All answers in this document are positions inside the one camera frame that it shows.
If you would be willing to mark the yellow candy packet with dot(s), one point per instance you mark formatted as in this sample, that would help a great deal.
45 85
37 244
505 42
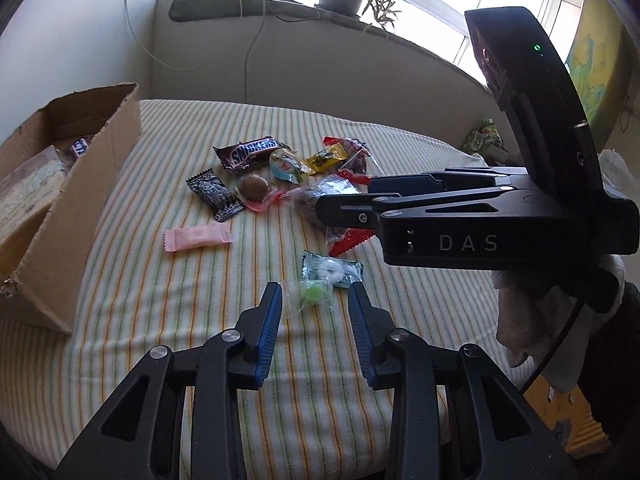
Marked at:
322 161

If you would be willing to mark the brown cardboard box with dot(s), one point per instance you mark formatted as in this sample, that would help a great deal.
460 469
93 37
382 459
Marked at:
75 210

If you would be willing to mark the small blue-label chocolate bar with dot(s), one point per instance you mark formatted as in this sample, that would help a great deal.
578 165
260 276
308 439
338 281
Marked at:
80 147

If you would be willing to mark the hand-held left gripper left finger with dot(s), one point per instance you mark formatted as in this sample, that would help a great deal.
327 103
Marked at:
267 330

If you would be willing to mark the brown chocolate bar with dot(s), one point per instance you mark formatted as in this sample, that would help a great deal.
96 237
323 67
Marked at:
250 152

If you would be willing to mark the striped blanket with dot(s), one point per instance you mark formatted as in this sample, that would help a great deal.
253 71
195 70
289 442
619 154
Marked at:
150 310

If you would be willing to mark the black candy packet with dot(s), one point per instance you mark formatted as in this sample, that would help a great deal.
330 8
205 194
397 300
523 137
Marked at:
215 195

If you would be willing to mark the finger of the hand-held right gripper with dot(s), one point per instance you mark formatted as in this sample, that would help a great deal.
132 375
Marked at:
350 212
440 180

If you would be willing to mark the clear red-edged snack bag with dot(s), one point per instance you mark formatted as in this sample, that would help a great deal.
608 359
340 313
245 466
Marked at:
347 242
357 157

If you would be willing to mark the green tissue pack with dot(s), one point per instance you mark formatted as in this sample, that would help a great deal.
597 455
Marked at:
480 137

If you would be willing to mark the green candy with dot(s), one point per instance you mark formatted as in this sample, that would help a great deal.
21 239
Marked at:
310 296

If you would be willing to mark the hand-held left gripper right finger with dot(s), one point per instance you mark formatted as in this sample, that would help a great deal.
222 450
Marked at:
362 330

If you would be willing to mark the light blue candy packet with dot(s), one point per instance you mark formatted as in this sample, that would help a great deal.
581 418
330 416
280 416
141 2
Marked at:
286 167

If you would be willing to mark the green white mint packet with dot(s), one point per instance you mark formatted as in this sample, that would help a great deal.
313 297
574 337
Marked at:
332 270

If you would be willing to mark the chocolate ball in clear wrapper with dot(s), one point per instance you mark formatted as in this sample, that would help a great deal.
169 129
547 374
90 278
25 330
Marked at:
252 187

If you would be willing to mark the yellow corrugated board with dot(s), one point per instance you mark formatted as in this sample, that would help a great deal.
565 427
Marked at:
565 420

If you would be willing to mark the silver foil snack packet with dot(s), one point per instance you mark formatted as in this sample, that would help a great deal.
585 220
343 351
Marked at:
325 187

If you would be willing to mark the pink candy packet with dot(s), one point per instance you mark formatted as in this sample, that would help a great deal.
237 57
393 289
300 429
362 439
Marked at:
197 237

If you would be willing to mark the beige flat packet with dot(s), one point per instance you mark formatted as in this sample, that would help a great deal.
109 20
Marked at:
27 195

